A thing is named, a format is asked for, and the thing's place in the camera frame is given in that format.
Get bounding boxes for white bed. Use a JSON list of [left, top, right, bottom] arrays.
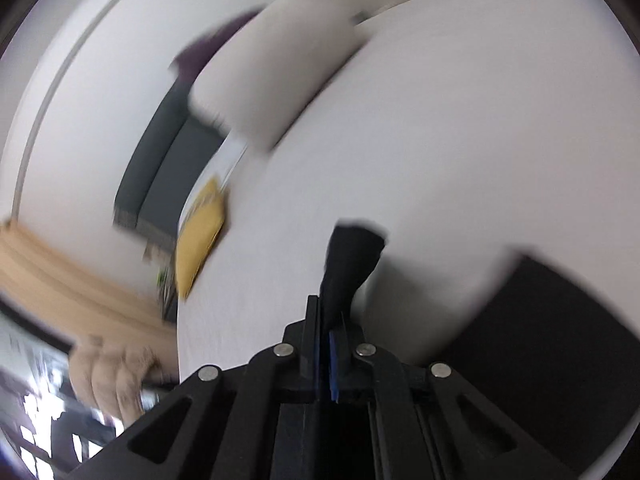
[[175, 0, 640, 478]]

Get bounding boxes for white printed pillow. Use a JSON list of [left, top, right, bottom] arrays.
[[179, 130, 249, 233]]

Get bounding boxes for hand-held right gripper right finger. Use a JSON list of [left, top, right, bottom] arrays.
[[329, 311, 577, 480]]

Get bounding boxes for yellow cushion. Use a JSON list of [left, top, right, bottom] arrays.
[[175, 177, 227, 302]]

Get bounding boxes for black pants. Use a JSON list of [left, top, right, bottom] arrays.
[[320, 219, 639, 478]]

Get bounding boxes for purple cloth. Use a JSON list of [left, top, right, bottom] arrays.
[[169, 9, 263, 88]]

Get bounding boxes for person's left hand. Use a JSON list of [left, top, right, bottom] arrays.
[[69, 334, 173, 426]]

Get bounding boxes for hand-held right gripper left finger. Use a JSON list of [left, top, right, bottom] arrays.
[[65, 295, 321, 480]]

